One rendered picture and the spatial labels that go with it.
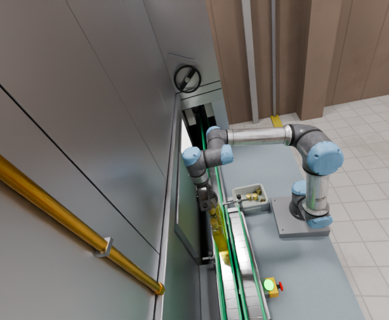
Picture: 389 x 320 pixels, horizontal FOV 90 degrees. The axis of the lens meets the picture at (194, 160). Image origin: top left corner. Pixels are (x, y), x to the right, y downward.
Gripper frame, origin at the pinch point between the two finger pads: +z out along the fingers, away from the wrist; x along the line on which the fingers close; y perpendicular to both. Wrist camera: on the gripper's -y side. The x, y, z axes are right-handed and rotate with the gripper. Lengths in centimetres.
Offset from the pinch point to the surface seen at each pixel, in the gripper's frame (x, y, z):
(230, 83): -48, 250, 45
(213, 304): 9.1, -31.9, 30.9
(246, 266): -10.0, -17.9, 30.9
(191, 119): 9, 113, 13
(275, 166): -50, 58, 44
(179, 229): 13.1, -13.5, -8.6
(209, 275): 10.0, -19.4, 30.9
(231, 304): 0.7, -32.7, 30.9
